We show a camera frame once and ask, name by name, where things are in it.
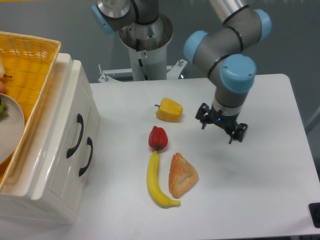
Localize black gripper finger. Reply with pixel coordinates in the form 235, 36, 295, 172
228, 123, 248, 144
195, 103, 212, 130

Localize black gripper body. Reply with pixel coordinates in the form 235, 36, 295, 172
209, 104, 242, 134

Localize black top drawer handle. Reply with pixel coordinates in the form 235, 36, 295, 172
66, 113, 85, 159

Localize black drawer handle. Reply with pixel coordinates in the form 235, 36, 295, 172
66, 113, 85, 159
78, 136, 94, 177

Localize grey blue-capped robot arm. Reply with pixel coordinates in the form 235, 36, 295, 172
91, 0, 272, 142

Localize white drawer cabinet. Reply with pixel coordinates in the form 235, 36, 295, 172
0, 52, 101, 225

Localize yellow bell pepper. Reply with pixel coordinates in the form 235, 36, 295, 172
155, 97, 183, 123

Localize red bell pepper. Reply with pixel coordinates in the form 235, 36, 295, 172
148, 126, 168, 151

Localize triangular bread pastry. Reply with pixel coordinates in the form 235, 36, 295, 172
168, 152, 199, 199

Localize yellow banana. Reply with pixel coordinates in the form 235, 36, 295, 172
146, 150, 181, 209

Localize yellow wicker basket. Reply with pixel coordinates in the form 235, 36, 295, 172
0, 31, 61, 187

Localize white plate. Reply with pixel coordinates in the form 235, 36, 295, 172
0, 93, 25, 164

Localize green grapes on plate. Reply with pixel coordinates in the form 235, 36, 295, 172
0, 98, 9, 118

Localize red fruit in basket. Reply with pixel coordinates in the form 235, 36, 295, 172
0, 81, 6, 94

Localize pale pear in basket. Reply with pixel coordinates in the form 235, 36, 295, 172
0, 59, 12, 79

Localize white metal base frame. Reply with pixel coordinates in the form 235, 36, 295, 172
98, 59, 188, 83

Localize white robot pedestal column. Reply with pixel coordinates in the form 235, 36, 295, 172
119, 13, 174, 81

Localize black lower drawer handle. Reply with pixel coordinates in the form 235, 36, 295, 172
78, 136, 94, 177

